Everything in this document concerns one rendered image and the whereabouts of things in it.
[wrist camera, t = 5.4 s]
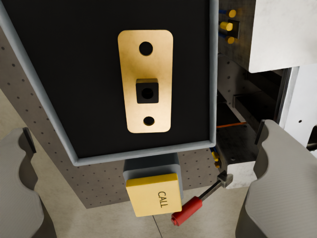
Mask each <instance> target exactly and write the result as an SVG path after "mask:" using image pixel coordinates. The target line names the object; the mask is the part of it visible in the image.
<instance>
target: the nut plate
mask: <svg viewBox="0 0 317 238"><path fill-rule="evenodd" d="M142 42H149V43H151V45H152V47H153V51H152V53H151V54H149V55H143V54H141V53H140V51H139V46H140V44H141V43H142ZM118 47H119V56H120V65H121V73H122V82H123V90H124V99H125V111H126V119H127V128H128V130H129V131H130V132H132V133H148V132H166V131H168V130H169V129H170V123H171V91H172V59H173V36H172V34H171V33H170V32H169V31H168V30H124V31H122V32H121V33H120V34H119V36H118ZM144 88H150V89H152V91H151V92H149V93H146V92H144V91H143V89H144ZM147 116H151V117H153V118H154V122H153V123H152V124H146V123H144V121H143V119H144V118H145V117H147Z"/></svg>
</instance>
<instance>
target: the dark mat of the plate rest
mask: <svg viewBox="0 0 317 238"><path fill-rule="evenodd" d="M1 1H2V3H3V6H4V8H5V10H6V12H7V14H8V16H9V18H10V20H11V22H12V24H13V26H14V28H15V30H16V32H17V34H18V36H19V38H20V40H21V42H22V44H23V46H24V48H25V50H26V52H27V55H28V57H29V59H30V61H31V63H32V65H33V67H34V69H35V71H36V73H37V75H38V77H39V79H40V81H41V83H42V85H43V87H44V89H45V91H46V93H47V95H48V97H49V99H50V101H51V104H52V106H53V108H54V110H55V112H56V114H57V116H58V118H59V120H60V122H61V124H62V126H63V128H64V130H65V132H66V134H67V136H68V138H69V140H70V142H71V144H72V146H73V148H74V150H75V153H76V155H77V157H78V158H79V159H80V158H87V157H93V156H100V155H107V154H114V153H123V152H130V151H137V150H143V149H150V148H157V147H163V146H170V145H179V144H186V143H193V142H199V141H206V140H209V0H1ZM124 30H168V31H169V32H170V33H171V34H172V36H173V59H172V91H171V123H170V129H169V130H168V131H166V132H148V133H132V132H130V131H129V130H128V128H127V119H126V111H125V99H124V90H123V82H122V73H121V65H120V56H119V47H118V36H119V34H120V33H121V32H122V31H124Z"/></svg>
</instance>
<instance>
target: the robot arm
mask: <svg viewBox="0 0 317 238"><path fill-rule="evenodd" d="M254 144H255V145H257V148H258V149H259V153H258V156H257V159H256V162H255V165H254V167H253V171H254V173H255V175H256V177H257V180H255V181H253V182H251V184H250V186H249V189H248V192H247V194H246V197H245V199H244V202H243V205H242V208H241V211H240V215H239V219H238V222H237V226H236V230H235V236H236V238H317V158H316V157H315V156H314V155H313V154H312V153H311V152H310V151H309V150H308V149H307V148H305V147H304V146H303V145H302V144H301V143H299V142H298V141H297V140H296V139H295V138H294V137H292V136H291V135H290V134H289V133H287V132H286V131H285V130H284V129H283V128H281V127H280V126H279V125H278V124H277V123H275V122H274V121H273V120H270V119H266V120H264V119H262V120H261V122H260V125H259V129H258V132H257V136H256V140H255V143H254ZM34 153H36V149H35V146H34V143H33V139H32V135H31V133H30V131H29V128H28V127H24V128H15V129H13V130H12V131H11V132H10V133H8V134H7V135H6V136H5V137H4V138H3V139H1V140H0V238H57V235H56V232H55V228H54V225H53V221H52V219H51V217H50V215H49V213H48V212H47V210H46V208H45V206H44V204H43V202H42V200H41V198H40V196H39V194H38V193H37V192H35V191H34V187H35V185H36V183H37V181H38V177H37V175H36V172H35V170H34V168H33V166H32V164H31V159H32V157H33V154H34Z"/></svg>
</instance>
